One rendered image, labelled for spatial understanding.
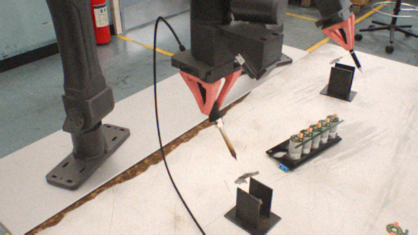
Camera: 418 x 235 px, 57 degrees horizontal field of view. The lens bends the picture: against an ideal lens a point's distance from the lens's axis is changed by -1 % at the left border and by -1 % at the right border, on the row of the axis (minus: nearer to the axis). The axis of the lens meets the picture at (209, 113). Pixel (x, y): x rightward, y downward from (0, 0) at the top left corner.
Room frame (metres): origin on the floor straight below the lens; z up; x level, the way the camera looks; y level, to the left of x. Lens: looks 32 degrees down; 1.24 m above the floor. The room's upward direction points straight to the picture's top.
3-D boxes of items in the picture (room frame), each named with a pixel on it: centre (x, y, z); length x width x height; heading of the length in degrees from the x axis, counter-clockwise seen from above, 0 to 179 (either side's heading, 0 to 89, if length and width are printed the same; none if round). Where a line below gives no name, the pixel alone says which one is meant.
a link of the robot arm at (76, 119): (0.63, 0.23, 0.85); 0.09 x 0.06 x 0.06; 156
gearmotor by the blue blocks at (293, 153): (0.60, -0.17, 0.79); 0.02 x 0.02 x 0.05
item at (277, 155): (0.65, -0.20, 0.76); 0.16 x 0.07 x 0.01; 129
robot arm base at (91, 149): (0.63, 0.24, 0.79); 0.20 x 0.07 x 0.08; 159
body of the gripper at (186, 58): (0.53, 0.00, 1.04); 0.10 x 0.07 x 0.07; 137
